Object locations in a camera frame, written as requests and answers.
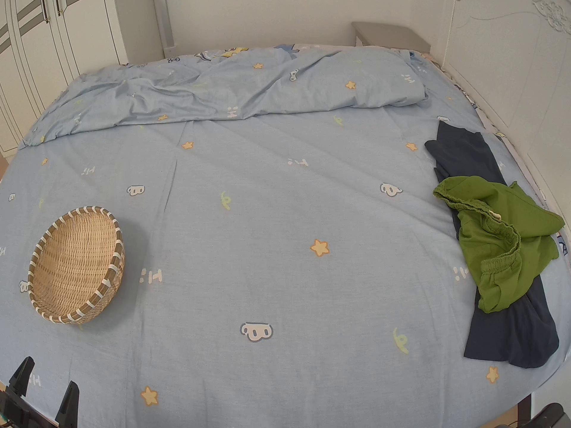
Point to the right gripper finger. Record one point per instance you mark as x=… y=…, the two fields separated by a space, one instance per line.
x=551 y=417

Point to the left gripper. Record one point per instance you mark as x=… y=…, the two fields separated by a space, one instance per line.
x=18 y=413

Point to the green shorts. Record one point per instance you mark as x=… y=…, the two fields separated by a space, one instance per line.
x=504 y=248

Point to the round woven basket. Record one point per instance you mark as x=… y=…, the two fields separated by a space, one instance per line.
x=76 y=265

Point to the bed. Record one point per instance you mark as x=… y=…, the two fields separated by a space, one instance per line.
x=267 y=194

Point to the dark blue T-shirt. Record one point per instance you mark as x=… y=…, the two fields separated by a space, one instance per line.
x=468 y=154

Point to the pale blue quilt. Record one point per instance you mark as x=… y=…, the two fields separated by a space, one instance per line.
x=223 y=92

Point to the white wardrobe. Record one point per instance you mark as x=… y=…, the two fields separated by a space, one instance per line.
x=67 y=25

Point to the grey bedside table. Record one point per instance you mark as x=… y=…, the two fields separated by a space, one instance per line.
x=388 y=34

